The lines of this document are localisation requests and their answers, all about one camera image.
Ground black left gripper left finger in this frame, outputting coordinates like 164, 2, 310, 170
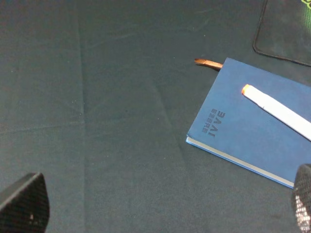
0, 172, 50, 233

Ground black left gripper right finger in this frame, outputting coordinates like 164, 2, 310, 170
291, 164, 311, 233

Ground orange notebook ribbon bookmark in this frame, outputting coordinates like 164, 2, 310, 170
194, 58, 223, 71

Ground black tablecloth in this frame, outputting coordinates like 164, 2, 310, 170
0, 0, 311, 233

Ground blue hardcover notebook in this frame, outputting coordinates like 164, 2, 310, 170
186, 58, 311, 188

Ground black green Razer mouse pad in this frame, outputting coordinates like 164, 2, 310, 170
253, 0, 311, 67

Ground white marker pen orange caps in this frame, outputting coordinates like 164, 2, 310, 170
241, 84, 311, 141

